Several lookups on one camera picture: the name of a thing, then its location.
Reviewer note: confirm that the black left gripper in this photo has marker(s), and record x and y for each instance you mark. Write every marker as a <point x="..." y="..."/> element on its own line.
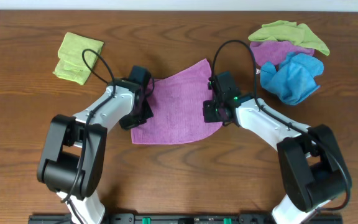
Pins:
<point x="145" y="112"/>

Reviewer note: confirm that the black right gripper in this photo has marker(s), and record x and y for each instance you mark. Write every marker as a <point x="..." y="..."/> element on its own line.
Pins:
<point x="211" y="111"/>

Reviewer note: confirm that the purple microfiber cloth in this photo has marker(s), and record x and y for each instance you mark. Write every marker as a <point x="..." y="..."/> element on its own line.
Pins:
<point x="177" y="105"/>

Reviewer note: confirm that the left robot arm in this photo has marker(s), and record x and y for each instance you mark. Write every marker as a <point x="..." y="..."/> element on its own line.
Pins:
<point x="72" y="159"/>

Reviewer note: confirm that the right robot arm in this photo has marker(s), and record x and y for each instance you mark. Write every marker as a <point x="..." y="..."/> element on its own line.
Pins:
<point x="314" y="174"/>

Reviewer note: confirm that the folded green cloth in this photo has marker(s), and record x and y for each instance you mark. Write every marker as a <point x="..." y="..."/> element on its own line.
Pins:
<point x="71" y="66"/>

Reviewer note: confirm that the crumpled purple cloth in pile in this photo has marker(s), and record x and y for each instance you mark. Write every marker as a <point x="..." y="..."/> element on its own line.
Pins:
<point x="275" y="52"/>

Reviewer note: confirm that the crumpled blue cloth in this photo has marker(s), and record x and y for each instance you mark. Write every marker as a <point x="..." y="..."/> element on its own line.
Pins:
<point x="293" y="80"/>

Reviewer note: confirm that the crumpled green cloth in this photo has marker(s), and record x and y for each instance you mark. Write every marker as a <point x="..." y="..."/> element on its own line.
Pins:
<point x="298" y="34"/>

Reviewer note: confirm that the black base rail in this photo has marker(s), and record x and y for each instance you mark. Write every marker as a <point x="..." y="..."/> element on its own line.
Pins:
<point x="128" y="218"/>

